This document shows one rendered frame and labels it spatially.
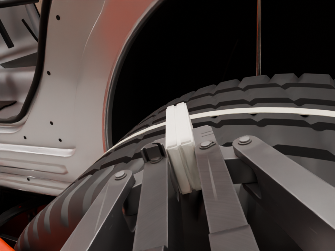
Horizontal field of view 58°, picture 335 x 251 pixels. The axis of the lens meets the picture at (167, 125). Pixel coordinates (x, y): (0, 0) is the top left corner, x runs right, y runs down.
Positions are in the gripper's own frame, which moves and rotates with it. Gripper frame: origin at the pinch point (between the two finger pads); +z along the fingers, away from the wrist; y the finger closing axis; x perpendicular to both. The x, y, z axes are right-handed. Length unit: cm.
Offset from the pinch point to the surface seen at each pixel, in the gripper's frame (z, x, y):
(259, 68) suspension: 61, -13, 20
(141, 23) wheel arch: 43.4, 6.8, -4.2
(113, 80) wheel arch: 48, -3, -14
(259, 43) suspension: 61, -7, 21
